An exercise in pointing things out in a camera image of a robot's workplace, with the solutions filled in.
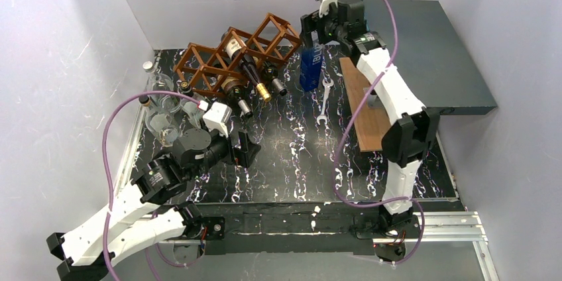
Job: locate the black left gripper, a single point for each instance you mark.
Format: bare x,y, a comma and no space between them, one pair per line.
237,150

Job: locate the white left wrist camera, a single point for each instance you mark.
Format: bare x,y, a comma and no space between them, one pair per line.
215,116

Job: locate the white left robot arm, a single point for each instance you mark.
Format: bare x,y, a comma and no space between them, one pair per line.
116,232

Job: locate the grey metal bracket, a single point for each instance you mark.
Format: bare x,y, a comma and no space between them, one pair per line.
373,101

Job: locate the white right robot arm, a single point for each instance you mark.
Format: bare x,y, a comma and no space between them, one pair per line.
413,125

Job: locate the silver wrench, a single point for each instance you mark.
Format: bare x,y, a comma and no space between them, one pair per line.
327,84

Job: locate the teal metal box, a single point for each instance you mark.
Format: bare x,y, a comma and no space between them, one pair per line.
431,58

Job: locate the brown wooden wine rack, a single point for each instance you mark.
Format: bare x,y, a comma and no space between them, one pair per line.
206,69

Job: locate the dark bottle grey cap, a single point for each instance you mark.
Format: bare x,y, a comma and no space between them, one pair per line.
234,90

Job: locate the wooden board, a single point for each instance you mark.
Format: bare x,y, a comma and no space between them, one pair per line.
372,122

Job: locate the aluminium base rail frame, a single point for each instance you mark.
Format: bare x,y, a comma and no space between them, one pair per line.
278,228

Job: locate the dark wine bottle gold cap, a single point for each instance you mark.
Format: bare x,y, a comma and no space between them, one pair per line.
247,66

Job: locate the dark bottle black cap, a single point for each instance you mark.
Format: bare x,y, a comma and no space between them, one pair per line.
270,74

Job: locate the clear bottle silver cap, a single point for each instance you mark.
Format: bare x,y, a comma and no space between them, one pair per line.
161,82

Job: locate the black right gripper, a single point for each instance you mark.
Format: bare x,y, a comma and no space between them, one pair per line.
313,24

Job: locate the clear bottle white gold label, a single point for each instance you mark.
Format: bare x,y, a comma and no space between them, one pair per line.
159,122

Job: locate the blue transparent bottle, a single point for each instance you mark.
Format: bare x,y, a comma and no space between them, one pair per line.
310,67

